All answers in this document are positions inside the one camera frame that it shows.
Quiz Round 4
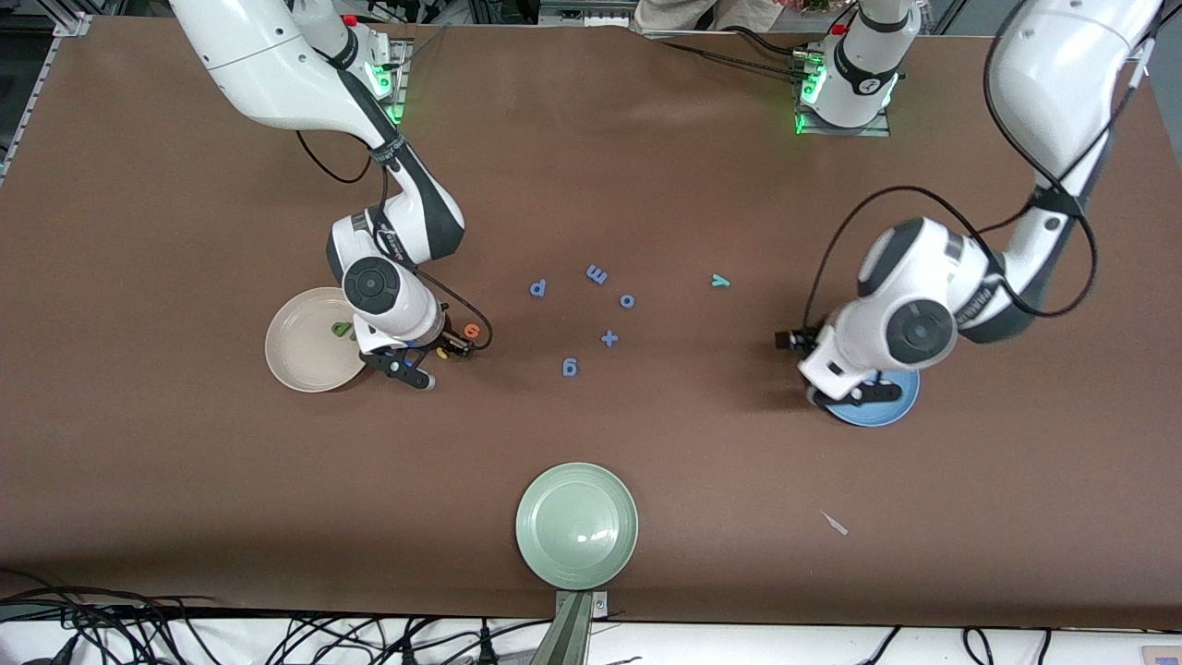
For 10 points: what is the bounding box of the blue round plate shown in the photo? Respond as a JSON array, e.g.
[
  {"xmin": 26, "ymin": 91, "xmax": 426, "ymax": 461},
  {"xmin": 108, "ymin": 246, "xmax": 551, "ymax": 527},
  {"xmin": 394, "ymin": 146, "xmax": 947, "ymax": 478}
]
[{"xmin": 825, "ymin": 368, "xmax": 922, "ymax": 428}]

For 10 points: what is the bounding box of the beige brown round plate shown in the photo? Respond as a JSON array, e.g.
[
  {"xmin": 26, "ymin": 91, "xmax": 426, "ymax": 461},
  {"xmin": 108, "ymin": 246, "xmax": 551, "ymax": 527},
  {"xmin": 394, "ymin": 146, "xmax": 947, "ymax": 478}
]
[{"xmin": 265, "ymin": 287, "xmax": 370, "ymax": 393}]

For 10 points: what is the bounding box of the green round plate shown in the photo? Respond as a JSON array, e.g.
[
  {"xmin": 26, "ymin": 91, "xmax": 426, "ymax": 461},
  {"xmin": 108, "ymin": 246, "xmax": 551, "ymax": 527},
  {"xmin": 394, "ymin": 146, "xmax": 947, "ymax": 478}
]
[{"xmin": 515, "ymin": 462, "xmax": 639, "ymax": 591}]

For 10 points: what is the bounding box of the person in beige trousers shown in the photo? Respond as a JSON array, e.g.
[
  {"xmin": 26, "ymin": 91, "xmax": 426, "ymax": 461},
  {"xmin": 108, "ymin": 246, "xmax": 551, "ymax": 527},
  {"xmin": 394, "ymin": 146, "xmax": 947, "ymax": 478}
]
[{"xmin": 633, "ymin": 0, "xmax": 786, "ymax": 33}]

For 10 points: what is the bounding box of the black right arm loop cable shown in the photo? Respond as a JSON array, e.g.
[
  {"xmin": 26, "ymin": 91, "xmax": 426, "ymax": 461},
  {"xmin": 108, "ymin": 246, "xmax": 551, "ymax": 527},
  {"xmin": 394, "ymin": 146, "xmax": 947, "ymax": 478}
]
[{"xmin": 295, "ymin": 129, "xmax": 494, "ymax": 354}]

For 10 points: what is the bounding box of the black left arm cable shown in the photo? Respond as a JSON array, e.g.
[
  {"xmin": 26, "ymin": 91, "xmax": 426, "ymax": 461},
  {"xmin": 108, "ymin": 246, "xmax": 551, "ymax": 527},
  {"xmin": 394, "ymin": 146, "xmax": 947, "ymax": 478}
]
[{"xmin": 800, "ymin": 0, "xmax": 1100, "ymax": 335}]

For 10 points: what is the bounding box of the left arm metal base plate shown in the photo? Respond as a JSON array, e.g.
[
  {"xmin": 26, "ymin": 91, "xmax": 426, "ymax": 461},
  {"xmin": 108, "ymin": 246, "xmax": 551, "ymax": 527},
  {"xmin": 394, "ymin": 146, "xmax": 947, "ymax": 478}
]
[{"xmin": 792, "ymin": 42, "xmax": 893, "ymax": 138}]

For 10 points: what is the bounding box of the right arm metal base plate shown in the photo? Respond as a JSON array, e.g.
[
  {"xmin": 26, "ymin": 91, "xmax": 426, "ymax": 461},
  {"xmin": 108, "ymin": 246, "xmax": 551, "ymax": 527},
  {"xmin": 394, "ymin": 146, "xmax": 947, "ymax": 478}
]
[{"xmin": 369, "ymin": 37, "xmax": 412, "ymax": 127}]

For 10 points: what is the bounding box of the black tabletop base cable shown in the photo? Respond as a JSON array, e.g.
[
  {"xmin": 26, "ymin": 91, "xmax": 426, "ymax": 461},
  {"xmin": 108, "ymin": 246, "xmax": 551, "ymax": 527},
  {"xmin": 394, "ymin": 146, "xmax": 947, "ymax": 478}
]
[{"xmin": 646, "ymin": 35, "xmax": 814, "ymax": 79}]

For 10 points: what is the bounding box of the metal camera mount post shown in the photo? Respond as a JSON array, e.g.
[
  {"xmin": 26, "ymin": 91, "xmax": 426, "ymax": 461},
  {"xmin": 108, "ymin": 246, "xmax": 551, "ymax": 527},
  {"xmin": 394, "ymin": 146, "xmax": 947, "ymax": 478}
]
[{"xmin": 528, "ymin": 589, "xmax": 610, "ymax": 665}]

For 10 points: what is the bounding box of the black floor cable tangle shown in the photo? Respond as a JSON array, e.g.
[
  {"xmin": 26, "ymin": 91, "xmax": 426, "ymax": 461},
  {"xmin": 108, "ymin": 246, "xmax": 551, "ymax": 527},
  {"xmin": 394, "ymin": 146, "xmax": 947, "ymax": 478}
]
[{"xmin": 0, "ymin": 571, "xmax": 555, "ymax": 665}]

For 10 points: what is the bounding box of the aluminium table edge rail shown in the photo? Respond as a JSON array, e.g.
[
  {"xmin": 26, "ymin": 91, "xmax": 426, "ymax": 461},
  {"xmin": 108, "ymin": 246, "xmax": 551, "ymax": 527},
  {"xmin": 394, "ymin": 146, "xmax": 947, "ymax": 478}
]
[{"xmin": 0, "ymin": 11, "xmax": 93, "ymax": 186}]

